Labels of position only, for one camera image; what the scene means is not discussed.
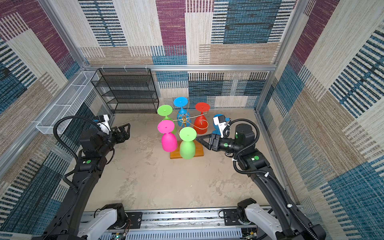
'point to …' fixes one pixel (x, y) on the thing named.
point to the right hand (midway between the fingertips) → (199, 142)
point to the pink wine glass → (169, 140)
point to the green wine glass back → (166, 110)
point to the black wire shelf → (127, 90)
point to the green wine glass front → (187, 148)
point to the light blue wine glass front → (215, 130)
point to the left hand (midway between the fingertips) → (123, 123)
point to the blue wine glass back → (181, 102)
